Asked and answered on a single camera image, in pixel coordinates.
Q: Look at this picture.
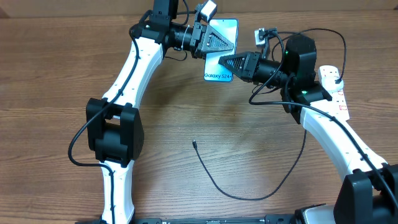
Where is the blue screen smartphone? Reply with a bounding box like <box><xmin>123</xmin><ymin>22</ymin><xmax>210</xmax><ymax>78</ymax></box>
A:
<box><xmin>203</xmin><ymin>19</ymin><xmax>239</xmax><ymax>82</ymax></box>

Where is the black charging cable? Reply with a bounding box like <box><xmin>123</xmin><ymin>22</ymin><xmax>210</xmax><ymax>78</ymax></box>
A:
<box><xmin>192</xmin><ymin>28</ymin><xmax>347</xmax><ymax>202</ymax></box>

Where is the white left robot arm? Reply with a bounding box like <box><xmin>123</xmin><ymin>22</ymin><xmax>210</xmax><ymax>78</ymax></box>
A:
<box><xmin>86</xmin><ymin>1</ymin><xmax>238</xmax><ymax>223</ymax></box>

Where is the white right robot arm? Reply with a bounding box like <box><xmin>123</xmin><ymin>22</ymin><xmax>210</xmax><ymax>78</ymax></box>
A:
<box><xmin>219</xmin><ymin>34</ymin><xmax>397</xmax><ymax>223</ymax></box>

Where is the white charger plug adapter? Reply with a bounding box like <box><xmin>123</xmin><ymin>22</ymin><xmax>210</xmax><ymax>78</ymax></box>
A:
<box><xmin>320</xmin><ymin>77</ymin><xmax>344</xmax><ymax>92</ymax></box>

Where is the white power strip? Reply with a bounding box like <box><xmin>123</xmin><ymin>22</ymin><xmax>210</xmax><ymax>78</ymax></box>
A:
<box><xmin>317</xmin><ymin>64</ymin><xmax>351</xmax><ymax>122</ymax></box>

